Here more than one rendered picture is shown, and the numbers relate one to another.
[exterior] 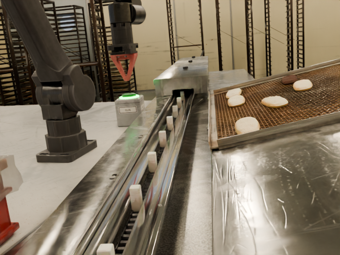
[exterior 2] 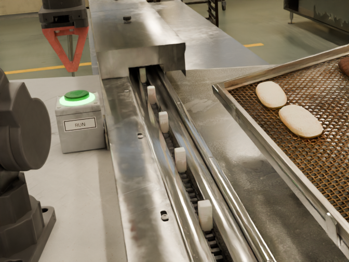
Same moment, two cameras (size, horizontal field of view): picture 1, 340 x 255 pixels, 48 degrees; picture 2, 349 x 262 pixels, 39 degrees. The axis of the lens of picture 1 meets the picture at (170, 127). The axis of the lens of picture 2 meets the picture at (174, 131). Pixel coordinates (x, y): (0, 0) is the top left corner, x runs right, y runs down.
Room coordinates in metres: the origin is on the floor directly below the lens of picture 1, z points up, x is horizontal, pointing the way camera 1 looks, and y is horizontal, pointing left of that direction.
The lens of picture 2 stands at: (0.29, 0.16, 1.15)
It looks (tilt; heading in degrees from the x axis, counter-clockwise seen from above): 23 degrees down; 344
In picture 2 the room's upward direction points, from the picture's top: 4 degrees counter-clockwise
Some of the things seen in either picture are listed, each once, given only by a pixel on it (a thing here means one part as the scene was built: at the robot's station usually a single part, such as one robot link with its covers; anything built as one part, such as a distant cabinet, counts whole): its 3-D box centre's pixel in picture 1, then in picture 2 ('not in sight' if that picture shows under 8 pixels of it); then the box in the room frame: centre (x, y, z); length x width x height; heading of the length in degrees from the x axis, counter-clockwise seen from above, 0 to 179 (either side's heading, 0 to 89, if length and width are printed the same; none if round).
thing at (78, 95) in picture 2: (129, 96); (77, 98); (1.05, 0.11, 0.90); 0.04 x 0.04 x 0.02
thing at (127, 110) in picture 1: (132, 116); (83, 130); (1.05, 0.10, 0.84); 0.08 x 0.08 x 0.11; 83
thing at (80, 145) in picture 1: (66, 135); (0, 217); (0.80, 0.23, 0.86); 0.12 x 0.09 x 0.08; 161
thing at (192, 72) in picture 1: (189, 70); (119, 13); (1.87, -0.12, 0.89); 1.25 x 0.18 x 0.09; 173
